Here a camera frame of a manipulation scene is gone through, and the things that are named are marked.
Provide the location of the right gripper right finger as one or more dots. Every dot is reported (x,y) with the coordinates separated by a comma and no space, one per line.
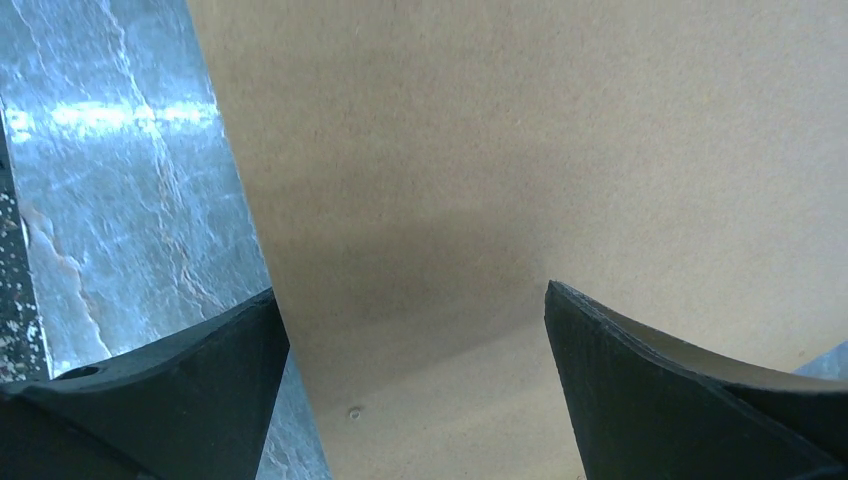
(646,405)

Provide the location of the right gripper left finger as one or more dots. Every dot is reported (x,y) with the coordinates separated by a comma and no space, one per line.
(196,404)

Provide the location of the brown backing board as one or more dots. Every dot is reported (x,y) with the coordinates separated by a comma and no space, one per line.
(418,171)

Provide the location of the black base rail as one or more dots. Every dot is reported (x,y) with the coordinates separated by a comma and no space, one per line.
(23,354)

